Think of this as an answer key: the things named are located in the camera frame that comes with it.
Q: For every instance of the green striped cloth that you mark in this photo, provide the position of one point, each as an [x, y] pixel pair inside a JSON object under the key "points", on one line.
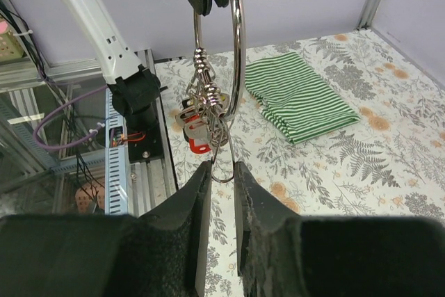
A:
{"points": [[295, 99]]}

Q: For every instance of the slotted cable duct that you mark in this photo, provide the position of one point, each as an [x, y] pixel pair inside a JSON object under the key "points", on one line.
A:
{"points": [[116, 162]]}

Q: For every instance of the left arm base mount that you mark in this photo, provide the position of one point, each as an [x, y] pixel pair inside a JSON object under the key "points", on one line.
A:
{"points": [[144, 136]]}

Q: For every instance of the key with red tag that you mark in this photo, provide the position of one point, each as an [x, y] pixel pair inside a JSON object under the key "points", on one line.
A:
{"points": [[196, 132]]}

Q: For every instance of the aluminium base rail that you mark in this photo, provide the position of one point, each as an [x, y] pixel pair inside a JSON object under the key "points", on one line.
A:
{"points": [[152, 182]]}

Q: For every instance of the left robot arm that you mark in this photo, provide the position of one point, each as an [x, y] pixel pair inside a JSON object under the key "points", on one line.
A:
{"points": [[134, 88]]}

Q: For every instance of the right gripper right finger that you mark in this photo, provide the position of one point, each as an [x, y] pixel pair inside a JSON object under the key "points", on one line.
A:
{"points": [[281, 253]]}

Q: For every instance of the large metal keyring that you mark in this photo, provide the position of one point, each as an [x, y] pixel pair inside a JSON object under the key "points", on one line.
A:
{"points": [[216, 110]]}

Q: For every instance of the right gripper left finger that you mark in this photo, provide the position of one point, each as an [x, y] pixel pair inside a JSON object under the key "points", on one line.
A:
{"points": [[161, 253]]}

